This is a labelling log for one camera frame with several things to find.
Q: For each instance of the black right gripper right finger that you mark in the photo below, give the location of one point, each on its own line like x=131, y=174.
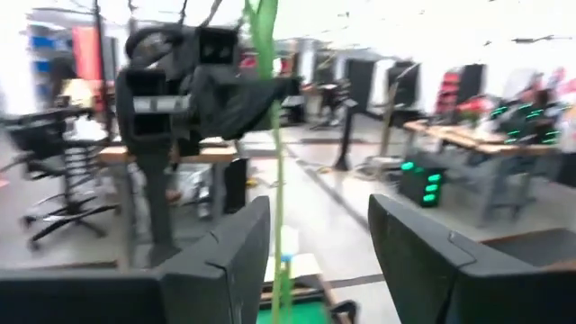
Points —
x=427, y=279

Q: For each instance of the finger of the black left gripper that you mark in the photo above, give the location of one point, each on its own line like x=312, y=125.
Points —
x=234, y=103

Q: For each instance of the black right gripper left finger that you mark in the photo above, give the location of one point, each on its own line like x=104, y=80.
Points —
x=202, y=288

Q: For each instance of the white artificial tulip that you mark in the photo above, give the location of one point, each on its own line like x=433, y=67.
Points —
x=265, y=40

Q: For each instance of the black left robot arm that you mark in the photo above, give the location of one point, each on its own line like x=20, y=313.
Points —
x=159, y=202

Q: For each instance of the wooden top workbench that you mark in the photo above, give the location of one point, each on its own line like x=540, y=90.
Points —
x=472, y=137
x=216, y=153

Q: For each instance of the black office chair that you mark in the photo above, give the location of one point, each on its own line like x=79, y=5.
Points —
x=76, y=171

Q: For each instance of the red panel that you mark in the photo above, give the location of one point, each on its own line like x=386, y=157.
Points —
x=86, y=54

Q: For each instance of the computer tower green lights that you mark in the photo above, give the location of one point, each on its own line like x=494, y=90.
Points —
x=420, y=184

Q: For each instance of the green table mat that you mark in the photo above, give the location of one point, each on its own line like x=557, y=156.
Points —
x=306, y=315

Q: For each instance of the black floor stand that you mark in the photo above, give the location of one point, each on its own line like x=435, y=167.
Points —
x=346, y=144

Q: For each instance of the black table frame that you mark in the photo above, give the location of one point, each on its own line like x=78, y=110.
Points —
x=344, y=310

